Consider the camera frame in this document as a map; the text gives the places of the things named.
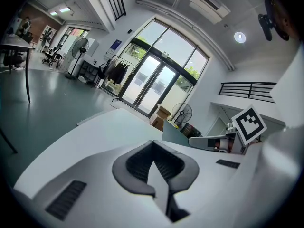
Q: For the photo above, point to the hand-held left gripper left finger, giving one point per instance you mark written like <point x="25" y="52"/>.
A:
<point x="121" y="172"/>

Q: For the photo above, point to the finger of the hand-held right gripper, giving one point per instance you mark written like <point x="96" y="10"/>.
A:
<point x="202" y="141"/>

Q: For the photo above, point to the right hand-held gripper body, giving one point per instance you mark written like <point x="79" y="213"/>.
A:
<point x="249" y="125"/>

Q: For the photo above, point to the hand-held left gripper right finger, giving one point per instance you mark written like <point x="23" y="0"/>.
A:
<point x="190" y="172"/>

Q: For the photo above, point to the person's right forearm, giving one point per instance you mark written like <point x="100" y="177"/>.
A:
<point x="275" y="170"/>

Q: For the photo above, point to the grey-green divider panel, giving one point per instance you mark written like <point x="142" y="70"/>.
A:
<point x="174" y="133"/>

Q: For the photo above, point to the black balcony railing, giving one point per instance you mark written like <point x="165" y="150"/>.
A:
<point x="247" y="90"/>

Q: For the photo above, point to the short black standing fan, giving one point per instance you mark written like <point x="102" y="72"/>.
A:
<point x="182" y="112"/>

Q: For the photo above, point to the cardboard box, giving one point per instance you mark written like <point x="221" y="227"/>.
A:
<point x="160" y="117"/>

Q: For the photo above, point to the person's white shirt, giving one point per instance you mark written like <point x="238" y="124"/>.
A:
<point x="291" y="91"/>

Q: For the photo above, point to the glass double door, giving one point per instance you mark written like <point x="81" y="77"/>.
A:
<point x="154" y="84"/>

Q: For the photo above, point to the round ceiling light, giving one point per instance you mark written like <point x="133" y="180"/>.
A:
<point x="240" y="37"/>

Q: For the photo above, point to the clothes rack with dark clothes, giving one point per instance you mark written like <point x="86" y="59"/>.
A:
<point x="117" y="70"/>

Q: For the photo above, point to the black shelf unit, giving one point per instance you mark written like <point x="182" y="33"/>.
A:
<point x="88" y="71"/>

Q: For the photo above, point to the white ceiling air conditioner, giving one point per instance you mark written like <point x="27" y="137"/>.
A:
<point x="209" y="3"/>

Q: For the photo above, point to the white board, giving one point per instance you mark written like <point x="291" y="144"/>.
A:
<point x="93" y="47"/>

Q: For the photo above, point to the tall black standing fan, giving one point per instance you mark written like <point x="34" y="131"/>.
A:
<point x="80" y="48"/>

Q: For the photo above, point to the black office chair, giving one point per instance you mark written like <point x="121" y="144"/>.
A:
<point x="50" y="56"/>

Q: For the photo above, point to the black stair railing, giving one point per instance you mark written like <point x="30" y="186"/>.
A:
<point x="115" y="1"/>

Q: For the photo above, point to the dark table with thin legs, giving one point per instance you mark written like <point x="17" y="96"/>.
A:
<point x="14" y="43"/>

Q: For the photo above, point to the rectangular ceiling light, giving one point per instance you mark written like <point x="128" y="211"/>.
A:
<point x="53" y="13"/>
<point x="65" y="9"/>

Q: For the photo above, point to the black head-worn camera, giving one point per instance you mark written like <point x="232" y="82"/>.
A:
<point x="270" y="20"/>

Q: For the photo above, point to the blue wall poster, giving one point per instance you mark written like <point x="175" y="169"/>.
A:
<point x="116" y="45"/>

